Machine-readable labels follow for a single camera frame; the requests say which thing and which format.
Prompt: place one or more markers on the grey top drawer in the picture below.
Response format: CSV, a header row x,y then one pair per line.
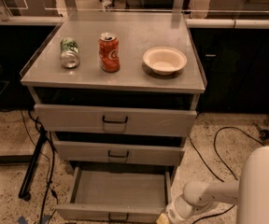
x,y
132,121

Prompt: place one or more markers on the white paper bowl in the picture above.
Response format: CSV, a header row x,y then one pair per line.
x,y
164,61

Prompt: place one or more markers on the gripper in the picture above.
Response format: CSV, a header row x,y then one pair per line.
x,y
174,211

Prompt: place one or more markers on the grey metal drawer cabinet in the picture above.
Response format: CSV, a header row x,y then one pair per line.
x,y
134,85

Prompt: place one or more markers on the grey middle drawer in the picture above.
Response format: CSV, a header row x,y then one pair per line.
x,y
120,148

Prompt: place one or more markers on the green soda can lying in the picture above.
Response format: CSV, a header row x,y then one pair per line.
x,y
70,56

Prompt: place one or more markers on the grey drawer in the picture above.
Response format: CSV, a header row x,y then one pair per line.
x,y
117,193
120,148
132,121

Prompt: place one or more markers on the grey bottom drawer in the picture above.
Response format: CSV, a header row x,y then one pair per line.
x,y
117,193

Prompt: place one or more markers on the blue tape on floor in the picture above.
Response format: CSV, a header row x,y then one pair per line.
x,y
45,220

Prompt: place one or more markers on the red cola can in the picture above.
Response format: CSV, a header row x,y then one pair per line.
x,y
109,52

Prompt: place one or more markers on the black stand leg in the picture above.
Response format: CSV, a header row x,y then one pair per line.
x,y
24,192

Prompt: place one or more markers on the white horizontal rail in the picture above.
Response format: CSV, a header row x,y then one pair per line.
x,y
192,23

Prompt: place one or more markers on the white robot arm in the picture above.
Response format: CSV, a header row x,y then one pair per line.
x,y
250,193

